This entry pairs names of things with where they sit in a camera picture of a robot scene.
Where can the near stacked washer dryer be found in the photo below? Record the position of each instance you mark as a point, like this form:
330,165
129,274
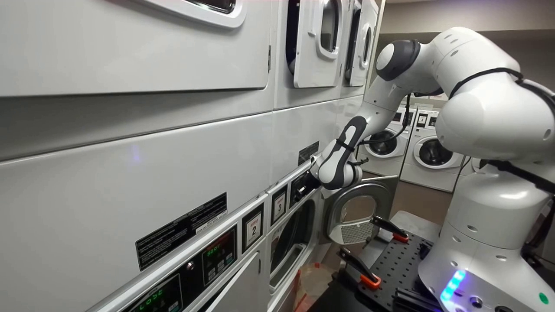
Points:
117,118

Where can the stacked washer dryer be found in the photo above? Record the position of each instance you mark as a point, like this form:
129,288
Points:
361,38
117,118
311,95

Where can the right background front-load washer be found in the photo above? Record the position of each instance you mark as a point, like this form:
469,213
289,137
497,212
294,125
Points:
429,163

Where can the open round washer door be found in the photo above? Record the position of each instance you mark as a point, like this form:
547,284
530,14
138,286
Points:
351,210

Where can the far orange-handled clamp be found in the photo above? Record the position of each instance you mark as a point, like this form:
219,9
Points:
396,231

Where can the background front-load washer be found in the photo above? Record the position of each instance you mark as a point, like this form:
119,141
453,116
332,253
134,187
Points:
429,163
387,149

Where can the near orange-handled clamp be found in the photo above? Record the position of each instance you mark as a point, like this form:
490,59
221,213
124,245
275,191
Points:
367,277

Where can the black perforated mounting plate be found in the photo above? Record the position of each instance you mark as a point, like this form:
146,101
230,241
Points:
401,288

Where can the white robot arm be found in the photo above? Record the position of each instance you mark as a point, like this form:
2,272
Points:
492,113

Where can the orange-handled clamp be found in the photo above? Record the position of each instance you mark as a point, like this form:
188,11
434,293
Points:
396,231
367,277

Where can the left background front-load washer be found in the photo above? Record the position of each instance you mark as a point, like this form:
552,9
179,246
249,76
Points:
387,149

